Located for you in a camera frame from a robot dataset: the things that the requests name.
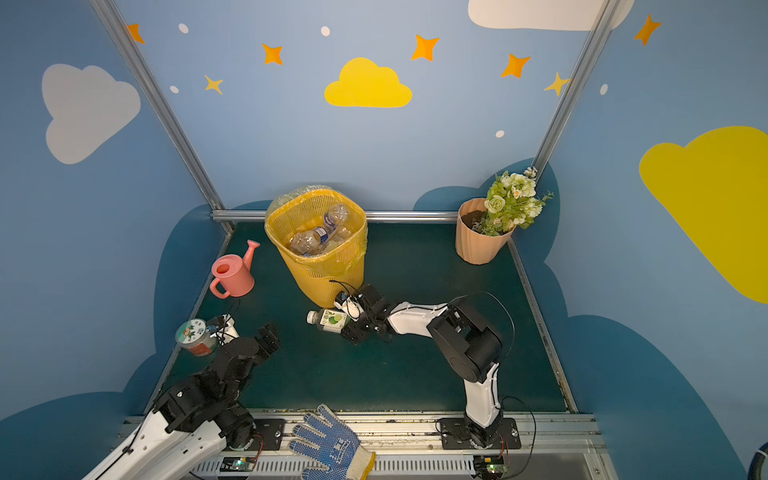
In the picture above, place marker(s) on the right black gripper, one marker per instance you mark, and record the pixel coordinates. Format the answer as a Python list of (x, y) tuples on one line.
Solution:
[(363, 318)]

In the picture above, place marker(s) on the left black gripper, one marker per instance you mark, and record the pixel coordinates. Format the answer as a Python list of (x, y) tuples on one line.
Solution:
[(260, 344)]

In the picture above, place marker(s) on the lime label bottle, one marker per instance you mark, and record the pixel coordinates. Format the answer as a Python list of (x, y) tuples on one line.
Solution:
[(328, 320)]

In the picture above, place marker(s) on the blue label water bottle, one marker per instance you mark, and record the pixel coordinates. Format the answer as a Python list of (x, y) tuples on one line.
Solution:
[(335, 223)]

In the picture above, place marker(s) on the pepsi blue label bottle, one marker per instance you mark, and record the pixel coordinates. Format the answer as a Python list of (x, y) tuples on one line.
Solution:
[(305, 243)]

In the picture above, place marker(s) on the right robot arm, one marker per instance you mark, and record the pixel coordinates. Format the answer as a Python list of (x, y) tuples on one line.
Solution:
[(470, 344)]

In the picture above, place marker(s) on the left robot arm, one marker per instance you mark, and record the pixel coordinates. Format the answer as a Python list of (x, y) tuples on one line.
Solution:
[(199, 417)]

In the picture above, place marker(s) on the clear yellow bin liner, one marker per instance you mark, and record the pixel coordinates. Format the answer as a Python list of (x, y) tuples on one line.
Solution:
[(282, 201)]

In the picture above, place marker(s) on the yellow slatted waste bin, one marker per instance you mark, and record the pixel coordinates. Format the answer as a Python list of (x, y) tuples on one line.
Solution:
[(330, 276)]

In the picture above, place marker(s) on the small round tin can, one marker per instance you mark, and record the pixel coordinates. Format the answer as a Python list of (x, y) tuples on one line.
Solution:
[(194, 337)]

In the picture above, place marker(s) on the pink plastic watering can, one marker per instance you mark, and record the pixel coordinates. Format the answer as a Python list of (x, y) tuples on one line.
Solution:
[(232, 276)]

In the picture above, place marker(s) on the left green circuit board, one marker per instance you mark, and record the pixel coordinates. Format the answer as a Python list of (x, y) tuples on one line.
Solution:
[(238, 464)]

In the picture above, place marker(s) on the green circuit board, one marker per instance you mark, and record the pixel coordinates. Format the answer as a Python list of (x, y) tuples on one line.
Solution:
[(238, 464), (488, 467)]

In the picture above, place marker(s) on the peach ribbed flower pot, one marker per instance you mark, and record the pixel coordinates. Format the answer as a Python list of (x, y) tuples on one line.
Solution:
[(473, 247)]

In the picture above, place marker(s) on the blue dotted work glove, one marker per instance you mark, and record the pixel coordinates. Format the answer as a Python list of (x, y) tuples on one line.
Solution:
[(327, 440)]

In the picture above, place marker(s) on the white green artificial flowers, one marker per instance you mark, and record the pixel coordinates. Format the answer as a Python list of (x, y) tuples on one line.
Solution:
[(511, 202)]

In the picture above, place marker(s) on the right green circuit board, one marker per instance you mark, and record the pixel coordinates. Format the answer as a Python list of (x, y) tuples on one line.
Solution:
[(488, 467)]

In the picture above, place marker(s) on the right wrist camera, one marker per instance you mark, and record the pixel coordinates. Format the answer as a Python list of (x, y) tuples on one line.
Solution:
[(349, 305)]

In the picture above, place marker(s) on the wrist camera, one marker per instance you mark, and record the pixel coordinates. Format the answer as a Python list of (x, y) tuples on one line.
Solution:
[(349, 305), (223, 329)]

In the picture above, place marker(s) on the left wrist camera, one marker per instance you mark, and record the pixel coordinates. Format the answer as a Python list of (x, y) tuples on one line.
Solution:
[(223, 329)]

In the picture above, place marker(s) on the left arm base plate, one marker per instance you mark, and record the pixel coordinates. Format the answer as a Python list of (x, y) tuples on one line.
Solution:
[(266, 435)]

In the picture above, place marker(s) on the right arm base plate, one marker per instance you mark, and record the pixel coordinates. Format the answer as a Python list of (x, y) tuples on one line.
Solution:
[(463, 434)]

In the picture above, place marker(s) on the aluminium frame rail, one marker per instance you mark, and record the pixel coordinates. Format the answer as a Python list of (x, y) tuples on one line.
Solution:
[(390, 217)]

